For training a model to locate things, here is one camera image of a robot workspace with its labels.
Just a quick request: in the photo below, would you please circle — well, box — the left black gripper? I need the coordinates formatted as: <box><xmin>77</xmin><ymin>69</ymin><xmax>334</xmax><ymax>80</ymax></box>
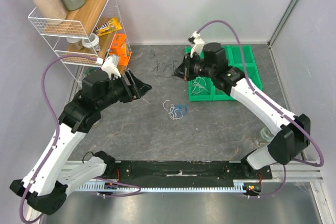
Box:
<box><xmin>97</xmin><ymin>68</ymin><xmax>152</xmax><ymax>110</ymax></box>

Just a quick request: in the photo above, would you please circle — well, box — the black wire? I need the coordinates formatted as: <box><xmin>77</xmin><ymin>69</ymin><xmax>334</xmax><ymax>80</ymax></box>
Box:
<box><xmin>151</xmin><ymin>50</ymin><xmax>181</xmax><ymax>78</ymax></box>

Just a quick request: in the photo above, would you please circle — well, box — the light blue white wire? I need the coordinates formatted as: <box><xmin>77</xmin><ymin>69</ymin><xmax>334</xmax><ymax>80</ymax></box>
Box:
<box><xmin>162</xmin><ymin>100</ymin><xmax>189</xmax><ymax>121</ymax></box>

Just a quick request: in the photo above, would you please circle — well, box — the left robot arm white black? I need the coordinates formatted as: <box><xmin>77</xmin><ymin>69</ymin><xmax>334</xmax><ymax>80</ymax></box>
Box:
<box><xmin>10</xmin><ymin>70</ymin><xmax>152</xmax><ymax>215</ymax></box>

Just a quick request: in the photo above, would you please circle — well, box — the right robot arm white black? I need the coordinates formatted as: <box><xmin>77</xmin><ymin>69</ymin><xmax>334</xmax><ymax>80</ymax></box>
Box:
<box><xmin>174</xmin><ymin>42</ymin><xmax>310</xmax><ymax>179</ymax></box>

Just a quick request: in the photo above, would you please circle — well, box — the orange snack box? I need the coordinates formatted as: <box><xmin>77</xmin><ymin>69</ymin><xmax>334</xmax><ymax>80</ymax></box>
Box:
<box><xmin>108</xmin><ymin>34</ymin><xmax>132</xmax><ymax>66</ymax></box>

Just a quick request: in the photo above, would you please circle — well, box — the green six-compartment bin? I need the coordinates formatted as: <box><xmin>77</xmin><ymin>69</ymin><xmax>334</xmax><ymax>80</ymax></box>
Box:
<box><xmin>185</xmin><ymin>45</ymin><xmax>264</xmax><ymax>102</ymax></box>

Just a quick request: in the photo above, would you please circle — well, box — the yellow candy bag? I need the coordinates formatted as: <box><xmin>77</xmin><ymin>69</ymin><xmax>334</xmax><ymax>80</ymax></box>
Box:
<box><xmin>93</xmin><ymin>17</ymin><xmax>122</xmax><ymax>37</ymax></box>

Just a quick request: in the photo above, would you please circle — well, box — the clear glass bottle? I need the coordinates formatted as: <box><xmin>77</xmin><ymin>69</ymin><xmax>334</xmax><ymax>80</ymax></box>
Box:
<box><xmin>254</xmin><ymin>127</ymin><xmax>274</xmax><ymax>148</ymax></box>

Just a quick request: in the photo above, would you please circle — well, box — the beige pump bottle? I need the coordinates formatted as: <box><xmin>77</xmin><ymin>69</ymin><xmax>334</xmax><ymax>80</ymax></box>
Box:
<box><xmin>32</xmin><ymin>0</ymin><xmax>67</xmax><ymax>26</ymax></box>

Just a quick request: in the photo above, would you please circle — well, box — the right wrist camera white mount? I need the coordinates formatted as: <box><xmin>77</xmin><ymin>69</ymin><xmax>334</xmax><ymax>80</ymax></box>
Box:
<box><xmin>188</xmin><ymin>31</ymin><xmax>205</xmax><ymax>58</ymax></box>

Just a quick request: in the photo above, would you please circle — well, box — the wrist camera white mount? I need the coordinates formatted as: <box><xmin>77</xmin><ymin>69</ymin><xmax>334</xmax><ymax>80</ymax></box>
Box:
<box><xmin>96</xmin><ymin>55</ymin><xmax>122</xmax><ymax>80</ymax></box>
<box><xmin>188</xmin><ymin>31</ymin><xmax>205</xmax><ymax>58</ymax></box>

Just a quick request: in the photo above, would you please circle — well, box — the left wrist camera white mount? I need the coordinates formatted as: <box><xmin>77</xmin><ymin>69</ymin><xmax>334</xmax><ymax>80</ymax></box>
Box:
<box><xmin>96</xmin><ymin>55</ymin><xmax>122</xmax><ymax>80</ymax></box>

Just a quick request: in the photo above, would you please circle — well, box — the white wire shelf rack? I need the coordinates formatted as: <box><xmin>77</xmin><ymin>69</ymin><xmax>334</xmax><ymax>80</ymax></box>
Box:
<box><xmin>28</xmin><ymin>0</ymin><xmax>126</xmax><ymax>97</ymax></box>

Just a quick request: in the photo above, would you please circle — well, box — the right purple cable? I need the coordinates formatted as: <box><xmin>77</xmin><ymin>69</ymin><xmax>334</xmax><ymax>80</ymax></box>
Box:
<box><xmin>198</xmin><ymin>19</ymin><xmax>325</xmax><ymax>198</ymax></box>

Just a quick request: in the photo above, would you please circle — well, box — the purple cable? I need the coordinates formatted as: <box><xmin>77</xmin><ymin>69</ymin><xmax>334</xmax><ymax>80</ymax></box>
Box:
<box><xmin>198</xmin><ymin>19</ymin><xmax>325</xmax><ymax>198</ymax></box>
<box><xmin>19</xmin><ymin>55</ymin><xmax>142</xmax><ymax>222</ymax></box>

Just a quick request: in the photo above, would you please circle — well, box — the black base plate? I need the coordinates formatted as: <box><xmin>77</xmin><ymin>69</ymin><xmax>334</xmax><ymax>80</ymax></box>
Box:
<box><xmin>103</xmin><ymin>161</ymin><xmax>272</xmax><ymax>180</ymax></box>

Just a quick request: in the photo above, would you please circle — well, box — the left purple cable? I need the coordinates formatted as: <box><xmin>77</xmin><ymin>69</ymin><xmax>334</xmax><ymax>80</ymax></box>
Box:
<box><xmin>19</xmin><ymin>55</ymin><xmax>142</xmax><ymax>222</ymax></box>

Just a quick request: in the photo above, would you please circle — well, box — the slotted cable duct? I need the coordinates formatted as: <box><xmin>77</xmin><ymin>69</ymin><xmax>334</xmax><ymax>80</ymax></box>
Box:
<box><xmin>76</xmin><ymin>179</ymin><xmax>246</xmax><ymax>193</ymax></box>

